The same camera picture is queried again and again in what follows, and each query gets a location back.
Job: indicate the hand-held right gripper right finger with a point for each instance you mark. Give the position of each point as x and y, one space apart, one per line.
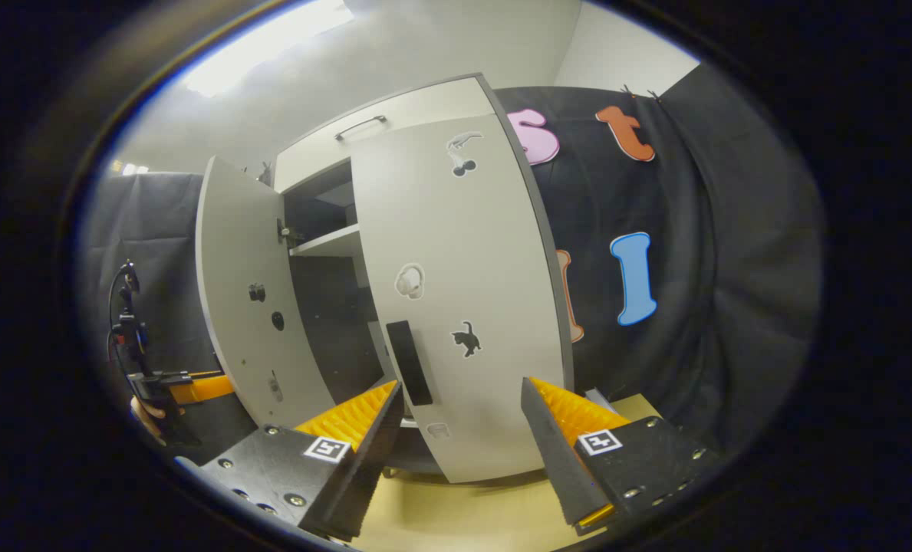
555 452

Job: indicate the ceiling light panel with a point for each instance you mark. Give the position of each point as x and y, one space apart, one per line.
264 46

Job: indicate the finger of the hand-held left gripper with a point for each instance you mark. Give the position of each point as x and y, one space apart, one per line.
202 389
179 376

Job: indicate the white cabinet drawer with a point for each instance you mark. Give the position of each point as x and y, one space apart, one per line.
425 115

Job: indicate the white cabinet shelf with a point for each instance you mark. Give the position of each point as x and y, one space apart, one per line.
333 240

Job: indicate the white cabinet door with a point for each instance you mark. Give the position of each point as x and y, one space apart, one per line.
233 253
486 253

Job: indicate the white shoe cabinet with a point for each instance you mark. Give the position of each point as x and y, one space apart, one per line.
333 307

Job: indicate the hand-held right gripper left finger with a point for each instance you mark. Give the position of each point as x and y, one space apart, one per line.
371 460

